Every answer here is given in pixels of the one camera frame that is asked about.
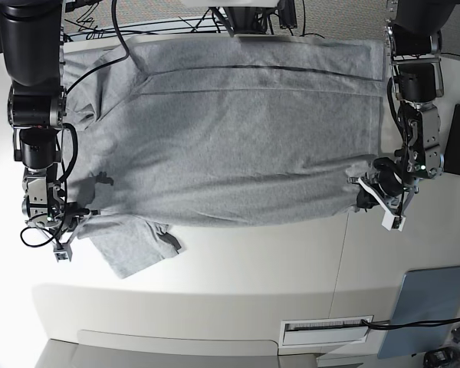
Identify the blue-grey flat pad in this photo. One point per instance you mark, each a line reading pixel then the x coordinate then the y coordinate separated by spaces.
pixel 425 294

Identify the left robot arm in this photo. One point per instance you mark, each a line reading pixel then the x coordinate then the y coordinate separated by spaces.
pixel 414 41

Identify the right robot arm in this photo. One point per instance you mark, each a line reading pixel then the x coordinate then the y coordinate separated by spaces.
pixel 46 145

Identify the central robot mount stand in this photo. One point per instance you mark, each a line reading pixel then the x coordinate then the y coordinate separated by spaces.
pixel 254 17

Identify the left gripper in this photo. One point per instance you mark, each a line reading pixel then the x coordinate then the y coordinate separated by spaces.
pixel 392 188

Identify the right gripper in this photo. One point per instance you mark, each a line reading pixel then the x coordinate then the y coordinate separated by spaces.
pixel 75 217

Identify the grey T-shirt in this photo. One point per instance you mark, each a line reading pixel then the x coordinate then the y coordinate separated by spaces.
pixel 218 132

